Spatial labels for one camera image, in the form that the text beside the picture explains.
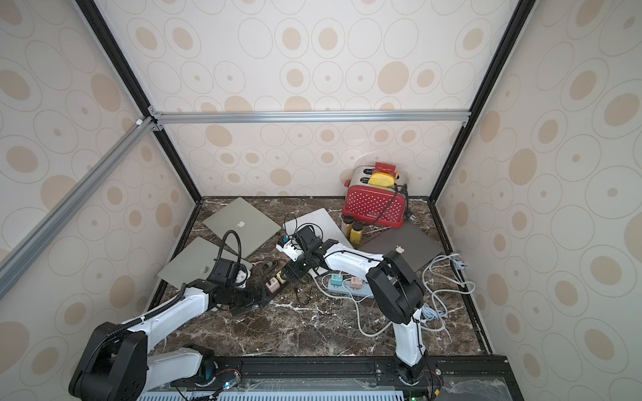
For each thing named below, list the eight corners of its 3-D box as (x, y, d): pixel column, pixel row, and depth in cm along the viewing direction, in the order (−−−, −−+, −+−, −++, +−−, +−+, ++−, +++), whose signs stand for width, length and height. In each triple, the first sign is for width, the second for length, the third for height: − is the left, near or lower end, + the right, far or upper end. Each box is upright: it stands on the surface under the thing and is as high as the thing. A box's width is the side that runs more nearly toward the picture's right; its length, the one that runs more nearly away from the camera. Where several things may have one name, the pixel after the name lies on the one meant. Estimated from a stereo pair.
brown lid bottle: (339, 237, 105) (339, 226, 100) (342, 224, 110) (343, 213, 105) (349, 239, 105) (351, 229, 99) (353, 226, 109) (354, 215, 104)
